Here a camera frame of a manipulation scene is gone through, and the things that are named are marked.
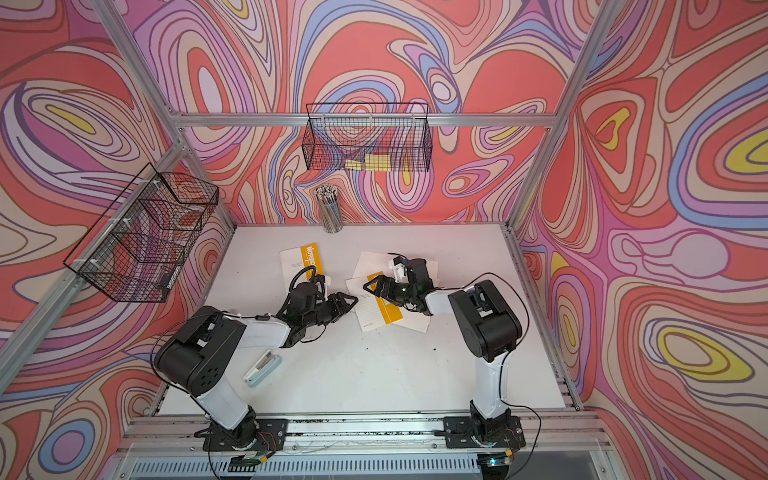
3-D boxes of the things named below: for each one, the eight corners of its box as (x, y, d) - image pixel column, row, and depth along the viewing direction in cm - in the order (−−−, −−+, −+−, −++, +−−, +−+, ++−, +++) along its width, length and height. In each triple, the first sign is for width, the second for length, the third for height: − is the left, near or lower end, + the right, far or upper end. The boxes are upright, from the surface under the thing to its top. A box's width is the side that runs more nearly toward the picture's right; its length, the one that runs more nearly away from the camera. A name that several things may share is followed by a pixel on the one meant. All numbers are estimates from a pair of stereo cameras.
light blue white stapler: (244, 381, 84) (240, 378, 82) (271, 351, 90) (268, 347, 88) (255, 391, 82) (252, 388, 80) (283, 360, 88) (280, 356, 86)
